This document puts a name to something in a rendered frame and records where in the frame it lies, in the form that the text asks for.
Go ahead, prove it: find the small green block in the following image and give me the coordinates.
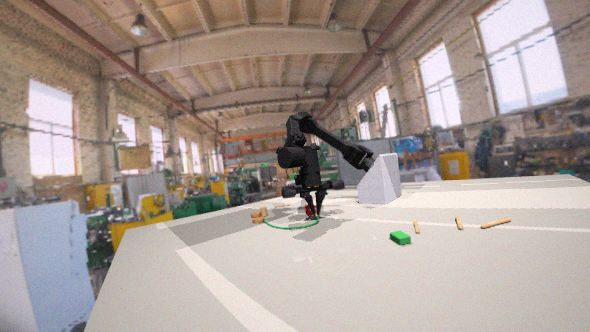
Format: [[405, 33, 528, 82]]
[[390, 230, 411, 245]]

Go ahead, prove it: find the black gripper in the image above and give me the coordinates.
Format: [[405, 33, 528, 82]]
[[281, 165, 345, 217]]

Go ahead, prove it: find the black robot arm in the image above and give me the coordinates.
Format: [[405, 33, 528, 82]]
[[276, 112, 375, 173]]

